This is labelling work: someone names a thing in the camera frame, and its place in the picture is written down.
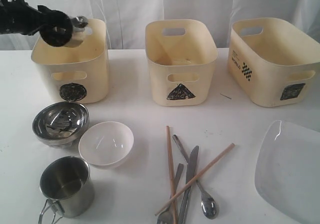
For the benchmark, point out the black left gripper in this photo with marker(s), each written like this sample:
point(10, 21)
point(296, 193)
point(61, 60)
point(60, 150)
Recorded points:
point(55, 27)

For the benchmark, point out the white ceramic bowl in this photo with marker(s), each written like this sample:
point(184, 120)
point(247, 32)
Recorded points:
point(106, 145)

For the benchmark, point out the steel mug with wire handle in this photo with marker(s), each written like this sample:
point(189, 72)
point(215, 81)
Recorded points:
point(67, 187)

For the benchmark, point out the diagonal wooden chopstick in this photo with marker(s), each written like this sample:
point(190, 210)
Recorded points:
point(196, 177)

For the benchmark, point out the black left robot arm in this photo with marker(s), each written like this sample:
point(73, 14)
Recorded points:
point(18, 17)

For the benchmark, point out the cream bin with circle mark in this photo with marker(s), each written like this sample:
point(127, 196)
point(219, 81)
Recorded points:
point(78, 74)

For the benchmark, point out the white backdrop curtain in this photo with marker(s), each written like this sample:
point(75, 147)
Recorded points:
point(126, 19)

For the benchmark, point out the cream bin with triangle mark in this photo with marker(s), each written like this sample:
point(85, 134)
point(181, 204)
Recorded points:
point(181, 58)

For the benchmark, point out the steel table knife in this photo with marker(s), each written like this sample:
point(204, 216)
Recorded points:
point(191, 167)

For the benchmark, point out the steel fork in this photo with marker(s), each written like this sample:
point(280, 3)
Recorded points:
point(166, 217)

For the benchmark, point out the cream bin with square mark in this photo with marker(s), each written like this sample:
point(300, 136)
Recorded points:
point(273, 61)

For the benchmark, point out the steel spoon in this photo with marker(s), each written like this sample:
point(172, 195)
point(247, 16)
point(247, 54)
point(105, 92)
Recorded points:
point(208, 204)

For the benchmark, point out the white square plate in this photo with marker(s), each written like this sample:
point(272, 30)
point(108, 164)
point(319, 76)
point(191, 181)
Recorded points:
point(287, 171)

